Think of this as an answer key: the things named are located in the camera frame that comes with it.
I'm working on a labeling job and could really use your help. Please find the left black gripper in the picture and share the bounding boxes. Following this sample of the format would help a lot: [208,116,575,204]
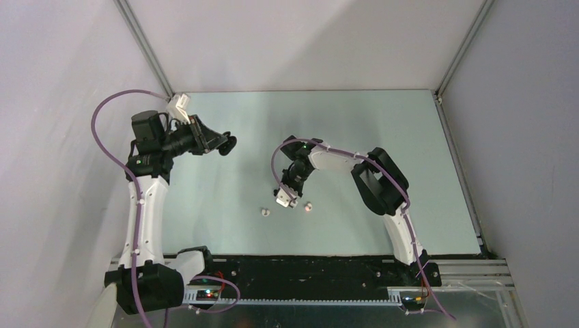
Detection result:
[159,115,227,158]

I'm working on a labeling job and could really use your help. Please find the black earbud charging case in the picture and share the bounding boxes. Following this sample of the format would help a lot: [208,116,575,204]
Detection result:
[218,136,238,156]

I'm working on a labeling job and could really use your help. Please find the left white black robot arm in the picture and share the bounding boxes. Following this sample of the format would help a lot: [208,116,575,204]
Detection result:
[104,111,237,315]

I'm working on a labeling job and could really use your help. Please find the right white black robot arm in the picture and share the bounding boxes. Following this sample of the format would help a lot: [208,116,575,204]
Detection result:
[271,135,429,286]

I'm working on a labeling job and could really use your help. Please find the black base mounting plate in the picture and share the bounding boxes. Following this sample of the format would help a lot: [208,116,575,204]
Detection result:
[184,255,442,305]

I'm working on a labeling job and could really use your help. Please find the left controller board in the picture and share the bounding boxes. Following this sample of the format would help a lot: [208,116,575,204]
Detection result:
[195,289,220,303]

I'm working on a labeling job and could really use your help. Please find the controller board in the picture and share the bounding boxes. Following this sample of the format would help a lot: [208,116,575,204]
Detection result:
[195,289,220,303]
[400,295,429,315]

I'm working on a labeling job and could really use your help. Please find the right controller board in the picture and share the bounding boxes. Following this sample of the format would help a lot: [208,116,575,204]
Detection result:
[400,295,429,315]

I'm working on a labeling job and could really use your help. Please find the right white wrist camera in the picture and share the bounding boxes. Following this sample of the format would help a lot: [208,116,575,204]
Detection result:
[273,188,299,208]

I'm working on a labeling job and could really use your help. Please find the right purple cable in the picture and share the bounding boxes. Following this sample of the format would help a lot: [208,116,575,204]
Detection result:
[270,138,457,323]

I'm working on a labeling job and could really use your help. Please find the purple cable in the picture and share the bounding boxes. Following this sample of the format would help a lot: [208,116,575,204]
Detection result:
[270,138,457,323]
[91,89,240,328]

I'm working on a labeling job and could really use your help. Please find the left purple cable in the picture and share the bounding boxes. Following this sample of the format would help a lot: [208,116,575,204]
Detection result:
[91,89,240,328]

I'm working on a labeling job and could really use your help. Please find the aluminium frame rail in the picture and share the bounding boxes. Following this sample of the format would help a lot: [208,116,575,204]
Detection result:
[104,258,517,309]

